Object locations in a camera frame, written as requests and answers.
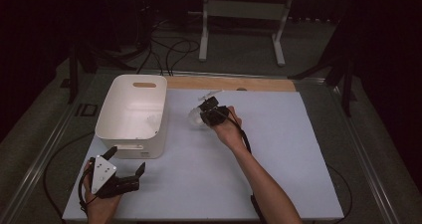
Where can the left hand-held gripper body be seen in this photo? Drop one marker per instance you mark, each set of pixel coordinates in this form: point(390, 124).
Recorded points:
point(103, 174)

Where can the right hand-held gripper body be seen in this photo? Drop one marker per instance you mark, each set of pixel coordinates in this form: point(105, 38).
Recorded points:
point(217, 116)

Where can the white plastic storage bin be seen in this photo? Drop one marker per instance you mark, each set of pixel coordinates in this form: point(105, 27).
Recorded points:
point(129, 117)

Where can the person's right hand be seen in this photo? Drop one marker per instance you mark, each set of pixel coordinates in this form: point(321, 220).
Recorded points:
point(230, 132)

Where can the person's left hand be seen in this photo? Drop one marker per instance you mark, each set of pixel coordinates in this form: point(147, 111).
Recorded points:
point(99, 207)

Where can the light blue table mat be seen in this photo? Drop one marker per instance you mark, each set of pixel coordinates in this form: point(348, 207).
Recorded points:
point(185, 184)

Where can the black floor socket plate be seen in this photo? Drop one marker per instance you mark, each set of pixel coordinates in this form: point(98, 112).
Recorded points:
point(87, 110)

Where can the black metal stand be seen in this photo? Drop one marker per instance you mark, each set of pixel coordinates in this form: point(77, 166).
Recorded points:
point(73, 74)
point(346, 84)

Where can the white metal stand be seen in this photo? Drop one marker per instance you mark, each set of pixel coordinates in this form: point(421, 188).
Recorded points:
point(245, 9)

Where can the metal floor rail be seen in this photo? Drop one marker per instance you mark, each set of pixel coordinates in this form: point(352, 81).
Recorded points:
point(43, 157)
point(365, 157)

